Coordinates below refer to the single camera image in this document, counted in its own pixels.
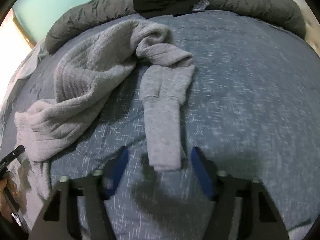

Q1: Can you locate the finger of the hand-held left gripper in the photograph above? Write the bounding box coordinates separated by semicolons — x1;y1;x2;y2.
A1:
7;145;26;161

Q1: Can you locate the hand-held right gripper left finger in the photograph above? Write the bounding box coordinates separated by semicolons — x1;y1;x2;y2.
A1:
29;146;129;240

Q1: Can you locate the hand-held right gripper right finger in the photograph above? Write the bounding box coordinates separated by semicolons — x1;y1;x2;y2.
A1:
191;147;290;240

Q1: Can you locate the grey knit sweater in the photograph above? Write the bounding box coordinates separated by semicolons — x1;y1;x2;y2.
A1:
14;19;195;200

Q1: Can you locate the person's left hand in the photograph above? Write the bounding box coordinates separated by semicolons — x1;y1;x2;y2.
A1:
0;171;25;215

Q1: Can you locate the pale grey blanket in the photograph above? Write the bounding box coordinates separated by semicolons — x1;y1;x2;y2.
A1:
0;42;48;140

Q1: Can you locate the blue bed sheet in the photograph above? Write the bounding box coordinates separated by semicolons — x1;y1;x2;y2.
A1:
0;9;320;240

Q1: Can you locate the pink curtain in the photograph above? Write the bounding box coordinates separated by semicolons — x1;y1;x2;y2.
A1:
0;9;34;100

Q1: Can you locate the pale lilac cloth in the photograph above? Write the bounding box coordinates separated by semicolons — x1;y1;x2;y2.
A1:
192;0;210;12

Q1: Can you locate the dark grey rolled duvet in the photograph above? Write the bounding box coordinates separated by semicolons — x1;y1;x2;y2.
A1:
46;0;307;55

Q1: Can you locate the wooden window frame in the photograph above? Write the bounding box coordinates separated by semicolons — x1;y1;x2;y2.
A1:
14;16;37;48

